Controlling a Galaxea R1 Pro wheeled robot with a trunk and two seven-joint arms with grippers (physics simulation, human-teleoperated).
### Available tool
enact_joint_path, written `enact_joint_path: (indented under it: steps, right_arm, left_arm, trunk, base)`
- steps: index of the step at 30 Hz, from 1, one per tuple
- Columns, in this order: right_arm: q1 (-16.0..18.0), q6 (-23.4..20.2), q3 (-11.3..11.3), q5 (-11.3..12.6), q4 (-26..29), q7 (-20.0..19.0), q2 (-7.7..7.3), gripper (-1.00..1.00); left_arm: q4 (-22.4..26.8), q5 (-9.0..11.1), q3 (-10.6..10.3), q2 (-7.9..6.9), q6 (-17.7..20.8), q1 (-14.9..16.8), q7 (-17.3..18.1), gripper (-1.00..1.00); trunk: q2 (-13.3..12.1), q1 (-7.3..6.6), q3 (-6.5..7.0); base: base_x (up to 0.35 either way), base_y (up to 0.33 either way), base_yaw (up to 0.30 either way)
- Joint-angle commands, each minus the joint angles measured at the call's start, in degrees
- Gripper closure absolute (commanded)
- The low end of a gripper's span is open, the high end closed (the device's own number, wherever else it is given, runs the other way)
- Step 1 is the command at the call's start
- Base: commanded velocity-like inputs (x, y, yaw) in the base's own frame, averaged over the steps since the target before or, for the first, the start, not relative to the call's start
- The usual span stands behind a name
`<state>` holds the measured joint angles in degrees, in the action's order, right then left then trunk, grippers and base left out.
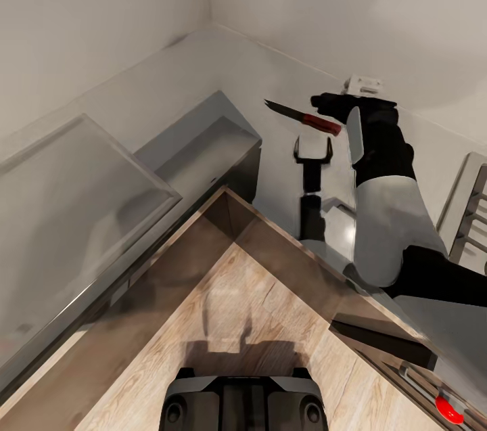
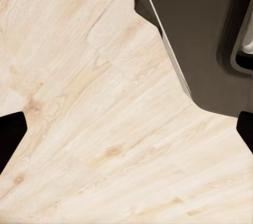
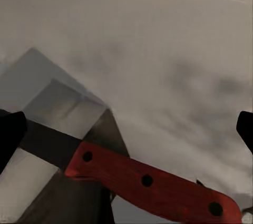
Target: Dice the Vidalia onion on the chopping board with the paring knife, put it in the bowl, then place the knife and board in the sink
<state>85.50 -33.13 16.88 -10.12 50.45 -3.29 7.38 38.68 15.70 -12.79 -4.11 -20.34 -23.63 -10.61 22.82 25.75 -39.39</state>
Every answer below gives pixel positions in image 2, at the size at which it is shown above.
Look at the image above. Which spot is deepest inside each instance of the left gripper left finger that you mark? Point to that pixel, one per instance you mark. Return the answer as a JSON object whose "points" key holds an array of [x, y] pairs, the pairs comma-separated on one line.
{"points": [[12, 129]]}

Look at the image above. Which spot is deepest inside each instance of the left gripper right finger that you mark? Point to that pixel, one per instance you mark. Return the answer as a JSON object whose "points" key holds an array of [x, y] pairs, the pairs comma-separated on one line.
{"points": [[245, 128]]}

